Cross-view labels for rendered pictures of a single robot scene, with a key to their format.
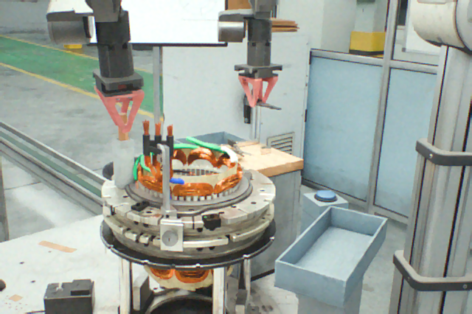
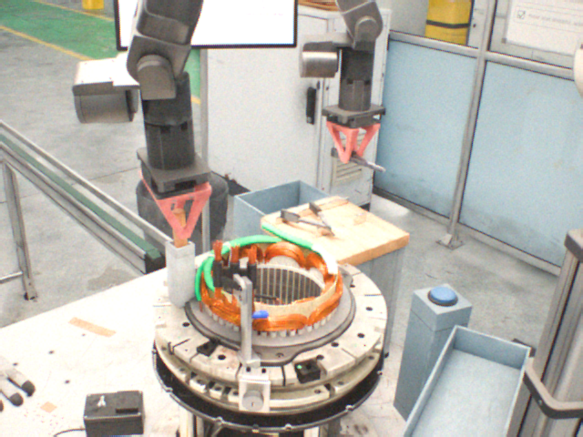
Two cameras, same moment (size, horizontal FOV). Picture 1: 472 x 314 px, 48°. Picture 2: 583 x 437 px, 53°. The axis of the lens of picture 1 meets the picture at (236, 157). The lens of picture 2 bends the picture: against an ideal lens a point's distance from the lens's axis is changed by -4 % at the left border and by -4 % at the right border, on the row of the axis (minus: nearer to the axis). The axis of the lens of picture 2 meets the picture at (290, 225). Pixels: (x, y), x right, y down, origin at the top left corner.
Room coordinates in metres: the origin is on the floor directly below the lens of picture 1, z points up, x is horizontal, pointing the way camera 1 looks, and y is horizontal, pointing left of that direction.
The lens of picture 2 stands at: (0.22, 0.08, 1.56)
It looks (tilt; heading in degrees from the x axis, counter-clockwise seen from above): 27 degrees down; 359
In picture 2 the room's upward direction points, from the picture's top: 3 degrees clockwise
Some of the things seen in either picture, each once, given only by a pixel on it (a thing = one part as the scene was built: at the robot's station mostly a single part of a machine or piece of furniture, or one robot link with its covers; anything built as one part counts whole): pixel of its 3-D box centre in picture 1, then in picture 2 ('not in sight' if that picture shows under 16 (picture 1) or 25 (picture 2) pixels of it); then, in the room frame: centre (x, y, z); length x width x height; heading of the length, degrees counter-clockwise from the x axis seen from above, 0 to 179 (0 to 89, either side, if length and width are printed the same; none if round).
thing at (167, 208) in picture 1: (168, 180); (249, 322); (0.78, 0.11, 1.15); 0.03 x 0.02 x 0.12; 30
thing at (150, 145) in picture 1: (158, 145); (235, 274); (0.80, 0.12, 1.21); 0.04 x 0.04 x 0.03; 38
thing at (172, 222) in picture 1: (172, 233); (255, 390); (0.76, 0.10, 1.07); 0.04 x 0.02 x 0.05; 86
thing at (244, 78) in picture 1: (257, 87); (351, 136); (1.26, -0.05, 1.22); 0.07 x 0.07 x 0.09; 39
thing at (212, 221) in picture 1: (211, 220); (307, 370); (0.78, 0.04, 1.09); 0.03 x 0.02 x 0.02; 115
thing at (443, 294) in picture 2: (325, 194); (443, 294); (1.03, -0.19, 1.04); 0.04 x 0.04 x 0.01
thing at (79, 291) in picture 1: (69, 296); (114, 411); (0.98, 0.35, 0.81); 0.10 x 0.06 x 0.06; 100
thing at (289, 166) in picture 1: (246, 159); (334, 231); (1.21, -0.03, 1.05); 0.20 x 0.19 x 0.02; 38
